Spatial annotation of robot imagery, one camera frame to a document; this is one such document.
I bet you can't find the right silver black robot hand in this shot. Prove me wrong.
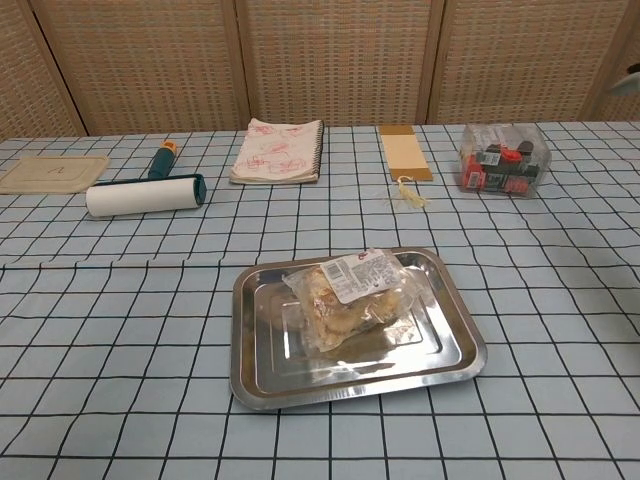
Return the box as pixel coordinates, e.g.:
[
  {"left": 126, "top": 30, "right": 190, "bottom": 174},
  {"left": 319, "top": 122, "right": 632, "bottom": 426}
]
[{"left": 608, "top": 63, "right": 640, "bottom": 96}]

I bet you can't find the small snack packet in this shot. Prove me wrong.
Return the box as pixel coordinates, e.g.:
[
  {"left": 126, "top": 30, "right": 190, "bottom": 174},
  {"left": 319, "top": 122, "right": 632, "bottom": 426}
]
[{"left": 281, "top": 249, "right": 417, "bottom": 357}]

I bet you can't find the stainless steel tray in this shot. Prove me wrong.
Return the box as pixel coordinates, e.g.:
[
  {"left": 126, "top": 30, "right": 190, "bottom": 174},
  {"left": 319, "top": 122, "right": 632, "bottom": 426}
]
[{"left": 229, "top": 246, "right": 489, "bottom": 413}]

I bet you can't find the clear plastic box of items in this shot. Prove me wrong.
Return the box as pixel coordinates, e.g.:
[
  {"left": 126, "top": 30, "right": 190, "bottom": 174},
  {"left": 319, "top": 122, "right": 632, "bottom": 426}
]
[{"left": 458, "top": 122, "right": 553, "bottom": 201}]

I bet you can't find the brown bookmark with tassel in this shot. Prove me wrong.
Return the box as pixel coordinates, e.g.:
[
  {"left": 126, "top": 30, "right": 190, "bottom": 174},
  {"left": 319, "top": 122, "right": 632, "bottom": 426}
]
[{"left": 378, "top": 123, "right": 436, "bottom": 211}]

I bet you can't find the woven bamboo folding screen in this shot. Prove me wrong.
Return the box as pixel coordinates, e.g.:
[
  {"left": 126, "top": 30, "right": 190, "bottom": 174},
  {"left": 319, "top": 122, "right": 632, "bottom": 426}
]
[{"left": 0, "top": 0, "right": 640, "bottom": 142}]

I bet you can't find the spiral notebook with red drawings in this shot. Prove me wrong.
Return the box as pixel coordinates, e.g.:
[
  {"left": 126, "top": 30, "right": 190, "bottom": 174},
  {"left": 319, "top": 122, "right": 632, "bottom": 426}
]
[{"left": 228, "top": 117, "right": 326, "bottom": 186}]

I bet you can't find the teal lint roller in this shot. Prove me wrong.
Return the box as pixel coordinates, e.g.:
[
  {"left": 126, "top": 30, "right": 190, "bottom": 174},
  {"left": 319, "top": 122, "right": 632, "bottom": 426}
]
[{"left": 84, "top": 141, "right": 208, "bottom": 220}]

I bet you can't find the blue checked tablecloth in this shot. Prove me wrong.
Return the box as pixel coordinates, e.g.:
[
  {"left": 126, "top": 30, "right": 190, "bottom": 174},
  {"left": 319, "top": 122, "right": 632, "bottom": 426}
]
[{"left": 0, "top": 121, "right": 640, "bottom": 480}]

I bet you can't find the beige paper pulp lid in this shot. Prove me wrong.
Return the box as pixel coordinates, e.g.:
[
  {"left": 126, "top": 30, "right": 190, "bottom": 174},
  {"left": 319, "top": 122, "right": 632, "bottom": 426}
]
[{"left": 0, "top": 154, "right": 111, "bottom": 196}]

